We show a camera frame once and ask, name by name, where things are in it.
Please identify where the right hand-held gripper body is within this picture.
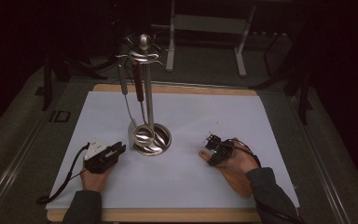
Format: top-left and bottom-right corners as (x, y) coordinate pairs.
(213, 139), (236, 161)

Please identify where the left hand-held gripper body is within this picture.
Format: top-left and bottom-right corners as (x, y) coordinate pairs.
(83, 138), (119, 175)

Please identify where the steel utensil rack stand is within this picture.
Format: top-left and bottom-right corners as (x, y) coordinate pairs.
(115, 33), (172, 157)

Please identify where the black spoon with metal handle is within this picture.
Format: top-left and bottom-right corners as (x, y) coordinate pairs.
(117, 55), (139, 149)

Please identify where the steel ladle with brown handle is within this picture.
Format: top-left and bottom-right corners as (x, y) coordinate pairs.
(131, 59), (156, 147)

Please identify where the person's right hand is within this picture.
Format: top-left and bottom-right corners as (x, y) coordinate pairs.
(223, 138), (260, 175)

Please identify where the person's left hand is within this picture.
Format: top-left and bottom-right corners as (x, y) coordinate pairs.
(80, 164), (116, 193)

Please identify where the white table sheet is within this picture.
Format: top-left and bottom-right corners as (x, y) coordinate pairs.
(45, 91), (300, 210)

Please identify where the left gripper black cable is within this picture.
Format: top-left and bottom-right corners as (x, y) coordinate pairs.
(36, 143), (91, 205)

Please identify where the metal floor rail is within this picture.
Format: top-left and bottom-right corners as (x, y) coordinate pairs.
(0, 118), (49, 224)
(288, 96), (352, 224)

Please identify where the white metal stand frame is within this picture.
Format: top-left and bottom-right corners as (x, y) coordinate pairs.
(166, 0), (257, 77)

